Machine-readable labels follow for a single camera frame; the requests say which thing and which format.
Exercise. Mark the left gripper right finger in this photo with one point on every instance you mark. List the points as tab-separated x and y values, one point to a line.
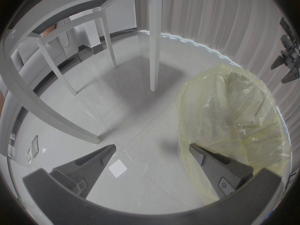
222	170

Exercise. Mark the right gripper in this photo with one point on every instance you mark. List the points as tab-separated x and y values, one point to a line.
293	56

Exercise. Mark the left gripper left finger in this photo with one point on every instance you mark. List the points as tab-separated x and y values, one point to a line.
89	165

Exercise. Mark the yellow plastic bag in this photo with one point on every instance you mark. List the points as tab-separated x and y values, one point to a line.
211	116

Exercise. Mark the white trash bin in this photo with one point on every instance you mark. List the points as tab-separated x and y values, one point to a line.
239	90

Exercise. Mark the white curtain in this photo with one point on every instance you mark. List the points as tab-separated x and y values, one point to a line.
211	20

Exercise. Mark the pale grey sofa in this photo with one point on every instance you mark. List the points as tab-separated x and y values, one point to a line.
35	64

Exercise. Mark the grey cushion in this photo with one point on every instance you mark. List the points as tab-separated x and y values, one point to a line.
16	60

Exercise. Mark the white chair with grey padding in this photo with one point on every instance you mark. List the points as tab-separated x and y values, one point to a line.
154	43

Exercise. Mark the orange object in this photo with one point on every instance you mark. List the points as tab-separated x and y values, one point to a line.
48	29

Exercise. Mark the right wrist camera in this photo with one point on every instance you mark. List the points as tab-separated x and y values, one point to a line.
287	41

